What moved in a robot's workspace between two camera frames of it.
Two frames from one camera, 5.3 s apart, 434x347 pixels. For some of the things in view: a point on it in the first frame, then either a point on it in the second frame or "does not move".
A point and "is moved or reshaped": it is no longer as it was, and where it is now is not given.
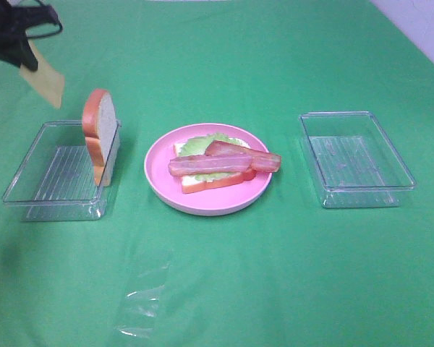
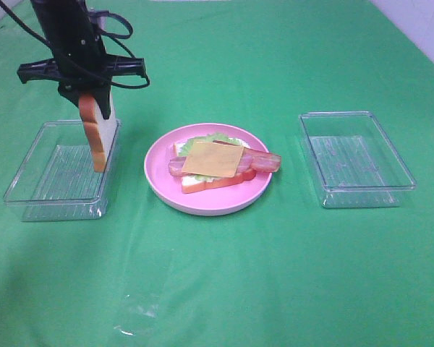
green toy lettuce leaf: (199, 145) does not move
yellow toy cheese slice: (45, 79) → (212, 159)
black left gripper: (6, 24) → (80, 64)
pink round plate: (213, 200) does not move
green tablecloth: (286, 272) does not move
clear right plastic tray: (354, 162) does not move
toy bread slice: (192, 183) does not move
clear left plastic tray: (56, 180) does not move
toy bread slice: (101, 134) is moved or reshaped
